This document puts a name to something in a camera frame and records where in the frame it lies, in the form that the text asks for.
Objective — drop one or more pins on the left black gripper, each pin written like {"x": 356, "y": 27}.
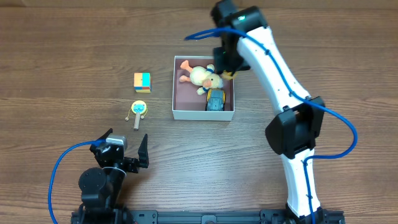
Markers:
{"x": 125, "y": 160}

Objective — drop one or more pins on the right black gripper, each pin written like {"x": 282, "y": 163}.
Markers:
{"x": 228, "y": 65}

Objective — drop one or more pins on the plush duck toy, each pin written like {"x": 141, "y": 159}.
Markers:
{"x": 204, "y": 77}

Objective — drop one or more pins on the yellow grey toy truck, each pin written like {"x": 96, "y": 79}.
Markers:
{"x": 215, "y": 100}

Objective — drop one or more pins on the yellow round gear toy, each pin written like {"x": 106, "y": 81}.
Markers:
{"x": 229, "y": 75}

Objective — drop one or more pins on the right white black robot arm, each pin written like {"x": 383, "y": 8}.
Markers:
{"x": 247, "y": 43}

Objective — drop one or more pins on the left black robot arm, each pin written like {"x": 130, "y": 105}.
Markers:
{"x": 101, "y": 186}

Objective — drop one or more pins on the wooden cat rattle drum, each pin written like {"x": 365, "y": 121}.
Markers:
{"x": 139, "y": 108}

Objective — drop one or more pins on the white box pink interior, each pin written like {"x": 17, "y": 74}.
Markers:
{"x": 187, "y": 104}

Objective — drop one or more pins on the colourful puzzle cube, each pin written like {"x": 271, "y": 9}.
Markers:
{"x": 142, "y": 82}

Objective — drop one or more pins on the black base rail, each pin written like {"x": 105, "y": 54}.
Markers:
{"x": 259, "y": 217}

